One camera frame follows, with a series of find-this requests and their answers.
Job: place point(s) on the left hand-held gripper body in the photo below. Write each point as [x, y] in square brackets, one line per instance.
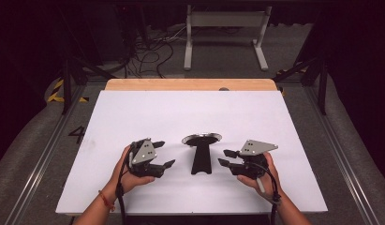
[145, 153]

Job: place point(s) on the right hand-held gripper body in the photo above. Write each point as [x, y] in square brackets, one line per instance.
[257, 147]

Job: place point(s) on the oval silver photo frame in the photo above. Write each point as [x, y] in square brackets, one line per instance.
[201, 156]

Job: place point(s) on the person's left hand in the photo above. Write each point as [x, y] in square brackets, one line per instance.
[130, 182]

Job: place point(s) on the person's right hand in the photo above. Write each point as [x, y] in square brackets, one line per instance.
[265, 184]

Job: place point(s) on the white board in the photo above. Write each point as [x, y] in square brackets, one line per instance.
[230, 193]

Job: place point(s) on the black metal stand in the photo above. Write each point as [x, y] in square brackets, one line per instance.
[322, 90]
[67, 87]

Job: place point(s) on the yellow black hazard tape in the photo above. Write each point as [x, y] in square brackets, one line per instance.
[57, 98]

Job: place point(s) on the white metal stand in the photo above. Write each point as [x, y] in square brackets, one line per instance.
[226, 19]

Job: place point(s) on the aluminium floor rail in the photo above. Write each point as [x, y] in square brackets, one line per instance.
[40, 162]
[343, 162]

